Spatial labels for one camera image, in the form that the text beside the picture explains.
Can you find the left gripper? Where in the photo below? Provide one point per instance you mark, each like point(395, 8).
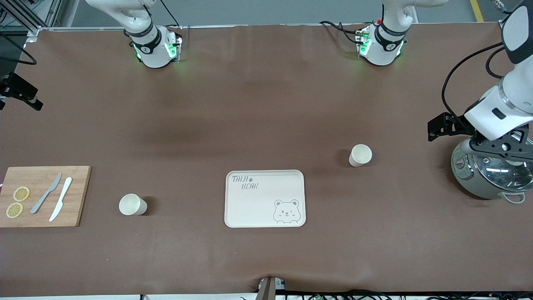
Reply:
point(451, 124)

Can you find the white plastic cup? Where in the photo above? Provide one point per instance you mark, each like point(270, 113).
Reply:
point(360, 155)
point(132, 205)

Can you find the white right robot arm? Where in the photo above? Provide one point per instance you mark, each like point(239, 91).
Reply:
point(152, 50)

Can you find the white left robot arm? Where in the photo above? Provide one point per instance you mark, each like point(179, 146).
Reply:
point(518, 37)

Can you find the grey-green electric cooking pot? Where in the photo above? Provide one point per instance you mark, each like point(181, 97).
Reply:
point(466, 179)

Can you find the glass pot lid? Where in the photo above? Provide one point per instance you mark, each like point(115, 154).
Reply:
point(495, 171)

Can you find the yellow lemon slice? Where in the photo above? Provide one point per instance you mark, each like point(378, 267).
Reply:
point(21, 193)
point(14, 210)

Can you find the grey plastic knife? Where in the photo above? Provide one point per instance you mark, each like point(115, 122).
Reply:
point(43, 198)

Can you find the white plastic knife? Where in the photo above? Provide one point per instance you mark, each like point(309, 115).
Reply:
point(61, 199)

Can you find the wooden cutting board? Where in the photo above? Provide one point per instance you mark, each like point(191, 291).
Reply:
point(79, 196)

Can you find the brown table cover mat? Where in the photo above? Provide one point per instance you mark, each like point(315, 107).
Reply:
point(266, 104)

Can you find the white bear print tray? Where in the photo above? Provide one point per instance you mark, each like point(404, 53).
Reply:
point(258, 208)

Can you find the aluminium frame strut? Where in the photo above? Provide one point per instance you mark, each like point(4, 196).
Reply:
point(37, 12)

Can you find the metal mount bracket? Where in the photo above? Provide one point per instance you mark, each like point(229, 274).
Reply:
point(266, 291)

